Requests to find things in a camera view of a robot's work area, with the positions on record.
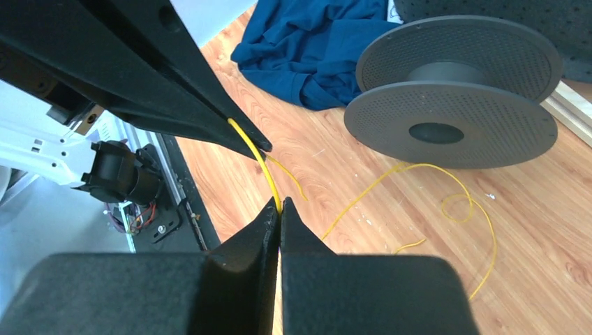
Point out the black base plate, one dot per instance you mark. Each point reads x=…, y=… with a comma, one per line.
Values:
x=185, y=203

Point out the blue cloth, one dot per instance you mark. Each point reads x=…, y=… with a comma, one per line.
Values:
x=305, y=52

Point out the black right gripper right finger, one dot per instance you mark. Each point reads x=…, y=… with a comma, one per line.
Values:
x=325, y=292

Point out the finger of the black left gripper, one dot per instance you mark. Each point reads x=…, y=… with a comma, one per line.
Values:
x=177, y=92
x=72, y=46

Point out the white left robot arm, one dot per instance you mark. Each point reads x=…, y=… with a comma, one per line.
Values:
x=63, y=160

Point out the black cable spool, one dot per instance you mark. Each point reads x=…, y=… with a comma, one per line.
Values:
x=455, y=93

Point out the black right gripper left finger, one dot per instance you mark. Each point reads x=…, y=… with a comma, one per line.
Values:
x=228, y=290

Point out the dark dotted fabric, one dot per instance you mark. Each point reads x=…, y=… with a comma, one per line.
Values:
x=565, y=24

